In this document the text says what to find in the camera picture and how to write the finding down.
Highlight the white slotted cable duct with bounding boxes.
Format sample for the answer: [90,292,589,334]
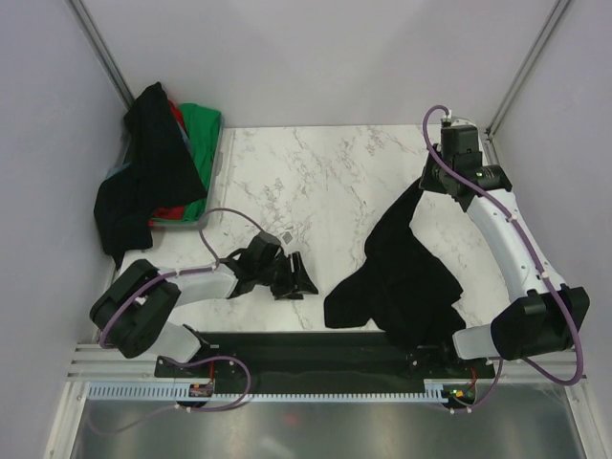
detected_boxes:
[87,380,477,403]

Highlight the right aluminium frame post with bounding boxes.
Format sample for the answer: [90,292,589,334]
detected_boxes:
[485,0,574,142]

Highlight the clear plastic bin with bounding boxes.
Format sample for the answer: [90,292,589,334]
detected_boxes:
[94,103,222,237]

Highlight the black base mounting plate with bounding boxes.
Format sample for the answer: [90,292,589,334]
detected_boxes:
[155,332,494,390]

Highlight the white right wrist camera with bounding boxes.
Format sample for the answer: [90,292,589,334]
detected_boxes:
[441,110,476,126]

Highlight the left aluminium frame post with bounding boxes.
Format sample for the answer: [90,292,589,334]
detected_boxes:
[66,0,134,107]

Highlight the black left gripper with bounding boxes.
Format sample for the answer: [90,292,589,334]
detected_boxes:
[256,251,317,300]

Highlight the black t shirt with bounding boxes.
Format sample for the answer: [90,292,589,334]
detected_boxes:
[324,182,467,349]
[94,82,206,267]

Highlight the aluminium frame post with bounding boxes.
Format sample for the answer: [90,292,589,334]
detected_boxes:
[485,0,574,142]
[66,0,134,107]

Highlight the aluminium front rail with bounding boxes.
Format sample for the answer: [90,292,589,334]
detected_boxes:
[66,343,577,383]

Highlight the green t shirt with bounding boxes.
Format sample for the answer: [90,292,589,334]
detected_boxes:
[179,102,222,223]

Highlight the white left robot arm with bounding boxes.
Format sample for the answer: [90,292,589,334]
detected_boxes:
[90,231,318,376]

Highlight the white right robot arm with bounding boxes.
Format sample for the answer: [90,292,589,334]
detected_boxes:
[420,115,590,377]

